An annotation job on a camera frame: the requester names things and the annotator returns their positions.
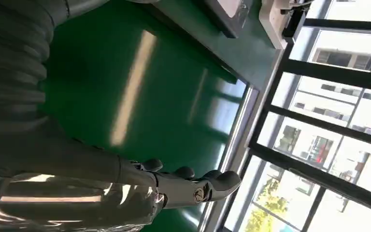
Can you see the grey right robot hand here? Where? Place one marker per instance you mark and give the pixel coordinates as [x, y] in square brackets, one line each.
[76, 160]

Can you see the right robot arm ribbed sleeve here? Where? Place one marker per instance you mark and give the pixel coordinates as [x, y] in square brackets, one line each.
[9, 64]

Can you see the black window frame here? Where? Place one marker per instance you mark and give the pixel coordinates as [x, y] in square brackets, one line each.
[316, 174]

